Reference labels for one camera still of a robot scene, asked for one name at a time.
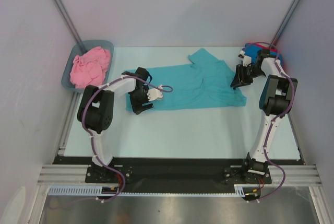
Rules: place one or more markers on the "grey slotted cable duct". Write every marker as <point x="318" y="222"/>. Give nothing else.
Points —
<point x="106" y="191"/>

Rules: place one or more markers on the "aluminium frame rail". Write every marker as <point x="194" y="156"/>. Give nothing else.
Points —
<point x="70" y="174"/>

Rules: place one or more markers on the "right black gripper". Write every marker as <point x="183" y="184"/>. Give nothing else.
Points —
<point x="241" y="74"/>

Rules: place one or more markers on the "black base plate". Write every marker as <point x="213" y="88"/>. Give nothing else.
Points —
<point x="166" y="175"/>

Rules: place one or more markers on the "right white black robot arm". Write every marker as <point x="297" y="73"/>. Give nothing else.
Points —
<point x="275" y="102"/>

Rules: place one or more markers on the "pink crumpled t shirt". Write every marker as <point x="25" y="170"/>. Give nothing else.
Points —
<point x="90" y="68"/>

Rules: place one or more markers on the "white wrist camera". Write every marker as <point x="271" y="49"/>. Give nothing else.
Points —
<point x="245" y="59"/>
<point x="154" y="94"/>

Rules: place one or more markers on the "left corner aluminium post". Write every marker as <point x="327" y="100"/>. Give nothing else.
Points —
<point x="67" y="19"/>

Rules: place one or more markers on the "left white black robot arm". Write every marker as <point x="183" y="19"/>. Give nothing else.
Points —
<point x="96" y="108"/>

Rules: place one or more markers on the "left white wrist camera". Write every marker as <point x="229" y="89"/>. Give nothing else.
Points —
<point x="154" y="94"/>

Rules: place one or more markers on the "right corner aluminium post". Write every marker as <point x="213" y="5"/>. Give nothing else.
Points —
<point x="286" y="19"/>

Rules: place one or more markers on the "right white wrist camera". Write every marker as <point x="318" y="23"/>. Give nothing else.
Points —
<point x="245" y="59"/>

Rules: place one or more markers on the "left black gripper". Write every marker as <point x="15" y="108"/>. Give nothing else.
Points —
<point x="137" y="106"/>

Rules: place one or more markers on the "corner aluminium post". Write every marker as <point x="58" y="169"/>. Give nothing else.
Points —
<point x="286" y="19"/>
<point x="67" y="19"/>

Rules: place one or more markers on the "blue folded t shirt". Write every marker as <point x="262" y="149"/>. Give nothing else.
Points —
<point x="254" y="50"/>

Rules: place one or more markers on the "teal t shirt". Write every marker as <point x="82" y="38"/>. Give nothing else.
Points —
<point x="203" y="83"/>

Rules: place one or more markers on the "grey plastic basket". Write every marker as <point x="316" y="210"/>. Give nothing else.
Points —
<point x="79" y="49"/>

